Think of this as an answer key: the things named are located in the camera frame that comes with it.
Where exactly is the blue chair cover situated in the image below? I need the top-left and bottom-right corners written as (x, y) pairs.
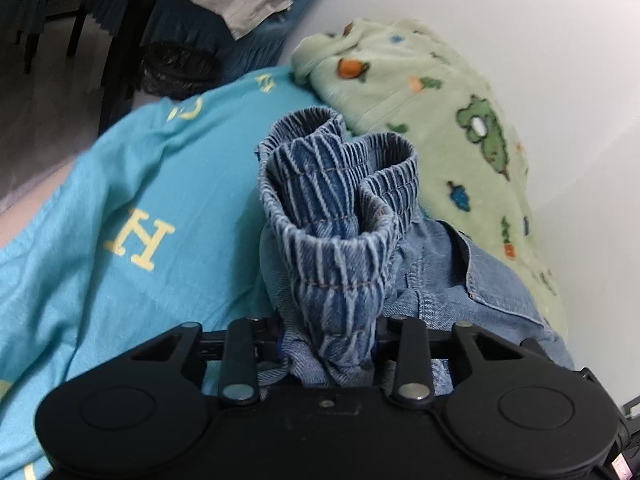
top-left (0, 0), bottom-right (121, 46)

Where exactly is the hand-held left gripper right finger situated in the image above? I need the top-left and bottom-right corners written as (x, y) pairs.
top-left (372, 314), bottom-right (531, 407)

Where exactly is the green printed fleece blanket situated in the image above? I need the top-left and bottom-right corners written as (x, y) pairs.
top-left (291, 17), bottom-right (571, 341)

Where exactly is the black chair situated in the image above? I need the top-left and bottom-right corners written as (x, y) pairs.
top-left (20, 5), bottom-right (91, 75)

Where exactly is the teal printed bed sheet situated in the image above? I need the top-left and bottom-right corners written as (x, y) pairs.
top-left (0, 65), bottom-right (361, 480)

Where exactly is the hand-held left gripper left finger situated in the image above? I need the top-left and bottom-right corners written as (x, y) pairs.
top-left (127, 317), bottom-right (288, 407)

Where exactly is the blue denim jacket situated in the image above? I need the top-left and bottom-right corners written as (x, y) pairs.
top-left (256, 105), bottom-right (576, 401)

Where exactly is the blue pleated bed skirt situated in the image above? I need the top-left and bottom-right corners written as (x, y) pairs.
top-left (142, 0), bottom-right (346, 73)

